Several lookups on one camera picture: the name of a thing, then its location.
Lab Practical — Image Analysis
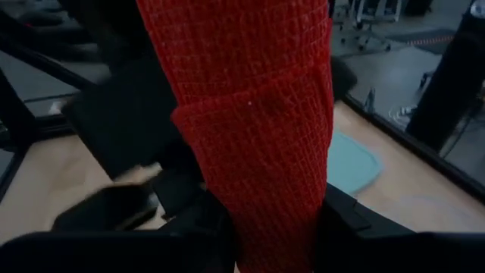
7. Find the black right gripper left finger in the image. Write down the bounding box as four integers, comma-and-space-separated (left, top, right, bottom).
0, 189, 238, 273

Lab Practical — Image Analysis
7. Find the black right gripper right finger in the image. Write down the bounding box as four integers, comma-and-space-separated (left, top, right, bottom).
314, 184, 485, 273

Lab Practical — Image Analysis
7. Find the teal plastic container lid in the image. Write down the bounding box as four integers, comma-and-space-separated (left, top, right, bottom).
327, 130, 383, 196

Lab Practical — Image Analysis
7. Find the red elastic bandage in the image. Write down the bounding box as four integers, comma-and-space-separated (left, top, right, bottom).
135, 0, 335, 273

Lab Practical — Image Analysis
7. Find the grey office chair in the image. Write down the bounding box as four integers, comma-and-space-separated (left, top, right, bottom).
333, 0, 403, 53

